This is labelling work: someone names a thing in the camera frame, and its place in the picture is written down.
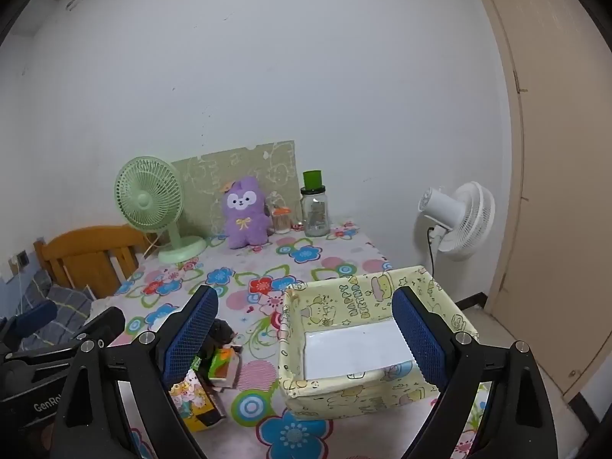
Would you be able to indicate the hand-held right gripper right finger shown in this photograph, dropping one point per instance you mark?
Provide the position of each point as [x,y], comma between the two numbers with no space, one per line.
[420,339]

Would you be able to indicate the wooden headboard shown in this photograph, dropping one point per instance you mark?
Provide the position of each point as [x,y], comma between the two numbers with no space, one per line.
[91,253]

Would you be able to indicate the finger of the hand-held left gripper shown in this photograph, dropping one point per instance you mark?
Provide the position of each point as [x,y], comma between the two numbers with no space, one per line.
[103,324]
[31,319]

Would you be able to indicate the yellow printed fabric storage box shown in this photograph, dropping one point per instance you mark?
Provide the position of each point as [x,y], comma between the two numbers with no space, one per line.
[334,394]

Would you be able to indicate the white card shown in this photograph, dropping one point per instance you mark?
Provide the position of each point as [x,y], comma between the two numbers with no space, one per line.
[354,349]

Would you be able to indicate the yellow printed packet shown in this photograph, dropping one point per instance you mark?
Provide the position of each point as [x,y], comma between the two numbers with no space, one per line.
[191,399]

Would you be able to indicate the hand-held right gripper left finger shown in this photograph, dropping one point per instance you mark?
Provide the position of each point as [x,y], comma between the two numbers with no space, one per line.
[190,339]

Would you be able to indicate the grey plaid cloth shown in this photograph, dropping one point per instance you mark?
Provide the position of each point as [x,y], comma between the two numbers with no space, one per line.
[62,301]

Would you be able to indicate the green and orange tissue pack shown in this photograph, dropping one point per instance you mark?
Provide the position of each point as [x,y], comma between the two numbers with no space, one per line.
[222,363]

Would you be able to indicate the purple plush toy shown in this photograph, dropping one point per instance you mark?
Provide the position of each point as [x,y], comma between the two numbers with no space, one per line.
[246,220]

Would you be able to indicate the white fan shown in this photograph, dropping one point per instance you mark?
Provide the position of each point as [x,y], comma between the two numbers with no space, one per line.
[447,213]

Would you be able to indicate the clear glass cup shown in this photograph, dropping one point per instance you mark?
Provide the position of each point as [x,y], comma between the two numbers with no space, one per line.
[281,222]

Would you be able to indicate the glass jar with green lid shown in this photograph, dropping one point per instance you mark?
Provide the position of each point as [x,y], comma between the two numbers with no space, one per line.
[315,210]

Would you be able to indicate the floral tablecloth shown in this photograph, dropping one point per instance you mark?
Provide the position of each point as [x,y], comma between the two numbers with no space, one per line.
[296,258]

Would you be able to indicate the green patterned board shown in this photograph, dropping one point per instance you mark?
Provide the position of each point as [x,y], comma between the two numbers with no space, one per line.
[210,177]

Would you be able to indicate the beige door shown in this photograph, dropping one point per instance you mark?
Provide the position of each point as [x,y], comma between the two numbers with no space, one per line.
[564,201]

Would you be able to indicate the green desk fan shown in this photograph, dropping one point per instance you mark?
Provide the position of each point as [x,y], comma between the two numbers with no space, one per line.
[149,198]

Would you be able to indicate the wall socket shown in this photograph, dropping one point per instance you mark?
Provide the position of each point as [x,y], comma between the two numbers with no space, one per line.
[19,259]

